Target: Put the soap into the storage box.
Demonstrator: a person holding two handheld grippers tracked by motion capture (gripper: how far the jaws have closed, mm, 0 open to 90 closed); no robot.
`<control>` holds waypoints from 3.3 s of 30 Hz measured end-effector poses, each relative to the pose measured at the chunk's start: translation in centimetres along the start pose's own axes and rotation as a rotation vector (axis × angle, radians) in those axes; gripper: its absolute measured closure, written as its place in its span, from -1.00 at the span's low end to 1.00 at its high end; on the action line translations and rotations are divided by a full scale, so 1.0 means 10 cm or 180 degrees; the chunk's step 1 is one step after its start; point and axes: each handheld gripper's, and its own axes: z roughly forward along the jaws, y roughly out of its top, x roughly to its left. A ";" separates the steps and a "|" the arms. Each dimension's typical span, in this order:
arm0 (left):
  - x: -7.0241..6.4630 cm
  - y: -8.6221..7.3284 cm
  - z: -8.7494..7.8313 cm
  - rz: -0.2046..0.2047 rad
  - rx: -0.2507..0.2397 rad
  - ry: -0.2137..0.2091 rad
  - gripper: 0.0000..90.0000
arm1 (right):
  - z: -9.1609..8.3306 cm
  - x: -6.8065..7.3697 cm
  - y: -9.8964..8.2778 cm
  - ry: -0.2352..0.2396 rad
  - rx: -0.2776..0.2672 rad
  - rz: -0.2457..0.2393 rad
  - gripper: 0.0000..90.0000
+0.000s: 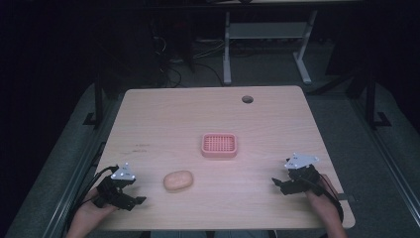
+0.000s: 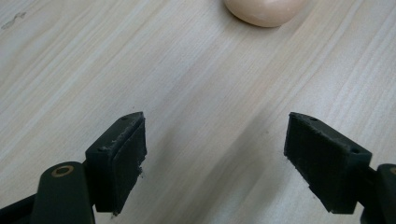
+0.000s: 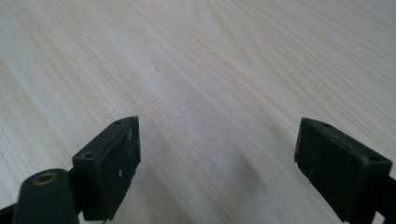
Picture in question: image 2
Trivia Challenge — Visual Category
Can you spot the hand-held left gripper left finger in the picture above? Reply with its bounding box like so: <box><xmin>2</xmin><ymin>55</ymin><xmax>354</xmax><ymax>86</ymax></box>
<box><xmin>84</xmin><ymin>111</ymin><xmax>148</xmax><ymax>217</ymax></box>

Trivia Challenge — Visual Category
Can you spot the pale peach round object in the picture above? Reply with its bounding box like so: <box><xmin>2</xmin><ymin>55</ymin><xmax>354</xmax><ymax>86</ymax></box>
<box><xmin>222</xmin><ymin>0</ymin><xmax>308</xmax><ymax>28</ymax></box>

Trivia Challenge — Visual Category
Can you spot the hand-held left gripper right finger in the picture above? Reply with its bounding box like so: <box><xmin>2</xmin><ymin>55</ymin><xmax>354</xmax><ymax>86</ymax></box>
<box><xmin>283</xmin><ymin>111</ymin><xmax>374</xmax><ymax>215</ymax></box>

